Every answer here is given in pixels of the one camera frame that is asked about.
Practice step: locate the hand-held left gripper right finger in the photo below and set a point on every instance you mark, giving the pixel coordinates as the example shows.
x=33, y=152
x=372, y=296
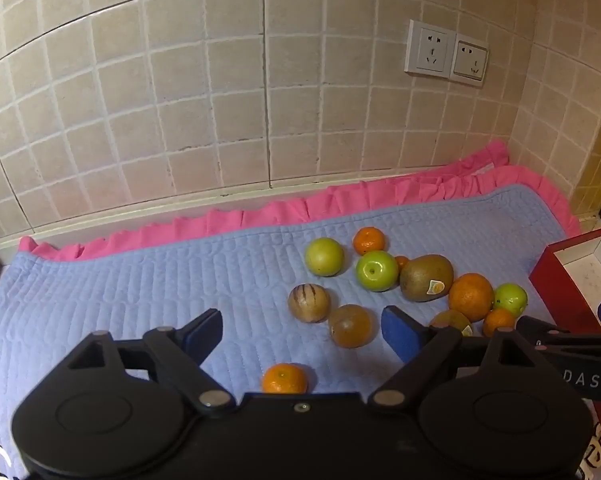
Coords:
x=399, y=332

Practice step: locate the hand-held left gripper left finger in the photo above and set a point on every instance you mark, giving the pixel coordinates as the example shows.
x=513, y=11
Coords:
x=205, y=331

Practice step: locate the red cardboard box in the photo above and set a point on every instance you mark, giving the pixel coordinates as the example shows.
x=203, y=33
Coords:
x=575, y=292

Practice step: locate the green apple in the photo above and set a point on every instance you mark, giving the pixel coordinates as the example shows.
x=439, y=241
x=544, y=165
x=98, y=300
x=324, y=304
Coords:
x=324, y=270
x=511, y=299
x=377, y=284

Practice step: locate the brown kiwi with sticker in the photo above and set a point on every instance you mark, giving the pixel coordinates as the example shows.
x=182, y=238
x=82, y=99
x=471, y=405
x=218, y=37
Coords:
x=450, y=320
x=423, y=282

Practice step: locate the large orange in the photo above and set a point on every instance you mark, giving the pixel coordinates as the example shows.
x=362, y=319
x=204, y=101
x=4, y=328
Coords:
x=471, y=296

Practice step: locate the mandarin orange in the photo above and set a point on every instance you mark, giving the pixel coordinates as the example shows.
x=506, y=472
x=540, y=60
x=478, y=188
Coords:
x=369, y=254
x=499, y=321
x=284, y=379

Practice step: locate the striped brown round fruit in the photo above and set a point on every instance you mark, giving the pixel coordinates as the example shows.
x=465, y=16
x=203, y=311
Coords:
x=309, y=302

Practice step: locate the plain brown round fruit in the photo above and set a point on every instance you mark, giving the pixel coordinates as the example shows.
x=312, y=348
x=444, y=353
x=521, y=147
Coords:
x=350, y=325

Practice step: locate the blue quilted blanket pink ruffle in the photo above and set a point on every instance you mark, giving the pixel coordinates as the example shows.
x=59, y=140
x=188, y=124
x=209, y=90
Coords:
x=155, y=285

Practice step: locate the tiny orange fruit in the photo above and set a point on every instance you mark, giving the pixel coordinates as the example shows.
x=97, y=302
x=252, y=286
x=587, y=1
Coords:
x=402, y=261

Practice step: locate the small white wall socket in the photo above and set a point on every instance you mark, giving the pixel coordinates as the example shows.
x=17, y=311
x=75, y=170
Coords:
x=470, y=59

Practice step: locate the large white wall socket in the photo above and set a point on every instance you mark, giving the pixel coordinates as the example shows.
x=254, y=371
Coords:
x=430, y=50

